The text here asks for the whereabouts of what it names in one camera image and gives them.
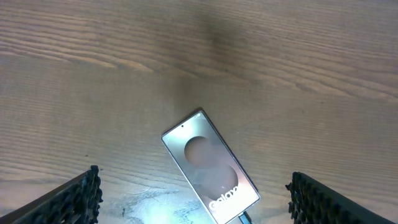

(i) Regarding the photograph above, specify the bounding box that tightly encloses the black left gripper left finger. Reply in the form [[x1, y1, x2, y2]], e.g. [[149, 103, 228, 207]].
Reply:
[[1, 166, 103, 224]]

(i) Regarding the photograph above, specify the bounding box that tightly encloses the bronze Galaxy smartphone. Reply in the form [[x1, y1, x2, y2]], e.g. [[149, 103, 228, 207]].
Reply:
[[161, 108, 261, 223]]

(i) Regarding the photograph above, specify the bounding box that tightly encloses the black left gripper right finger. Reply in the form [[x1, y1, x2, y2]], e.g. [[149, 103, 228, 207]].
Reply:
[[285, 172, 394, 224]]

